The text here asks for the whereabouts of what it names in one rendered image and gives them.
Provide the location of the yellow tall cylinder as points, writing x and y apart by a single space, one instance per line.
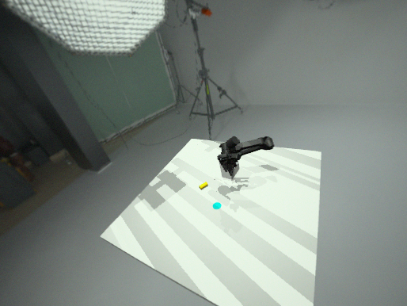
203 185

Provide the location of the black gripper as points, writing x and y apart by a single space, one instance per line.
226 162

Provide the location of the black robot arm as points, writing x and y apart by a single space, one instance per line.
239 149

